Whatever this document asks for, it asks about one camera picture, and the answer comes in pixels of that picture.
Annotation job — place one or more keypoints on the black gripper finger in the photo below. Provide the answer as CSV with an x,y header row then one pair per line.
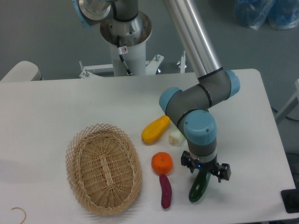
x,y
187,161
221,171

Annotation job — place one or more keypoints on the white frame at right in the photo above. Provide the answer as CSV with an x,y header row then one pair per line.
x,y
291,103

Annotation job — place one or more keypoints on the orange tangerine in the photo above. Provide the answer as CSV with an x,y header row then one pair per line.
x,y
162,163

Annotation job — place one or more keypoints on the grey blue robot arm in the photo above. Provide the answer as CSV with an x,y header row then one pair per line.
x,y
186,109

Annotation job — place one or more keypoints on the purple sweet potato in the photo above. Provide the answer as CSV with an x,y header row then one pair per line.
x,y
166,191

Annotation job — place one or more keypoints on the blue plastic bag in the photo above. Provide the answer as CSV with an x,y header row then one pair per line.
x,y
281,14

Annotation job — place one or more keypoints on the green bok choy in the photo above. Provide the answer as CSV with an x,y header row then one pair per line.
x,y
176,138

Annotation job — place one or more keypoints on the black device at table edge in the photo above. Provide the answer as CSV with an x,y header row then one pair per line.
x,y
290,199

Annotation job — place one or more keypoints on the woven wicker basket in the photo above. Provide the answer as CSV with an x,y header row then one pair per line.
x,y
103,169

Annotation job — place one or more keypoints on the white chair armrest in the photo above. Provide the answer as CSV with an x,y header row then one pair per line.
x,y
23,71

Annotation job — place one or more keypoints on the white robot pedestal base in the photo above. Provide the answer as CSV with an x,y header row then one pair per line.
x,y
127,48

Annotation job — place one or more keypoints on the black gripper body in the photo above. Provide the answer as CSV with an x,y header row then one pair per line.
x,y
206,166

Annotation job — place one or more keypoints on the yellow mango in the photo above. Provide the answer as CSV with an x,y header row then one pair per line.
x,y
155,129

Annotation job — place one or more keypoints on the dark green cucumber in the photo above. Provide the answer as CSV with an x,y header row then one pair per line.
x,y
199,186

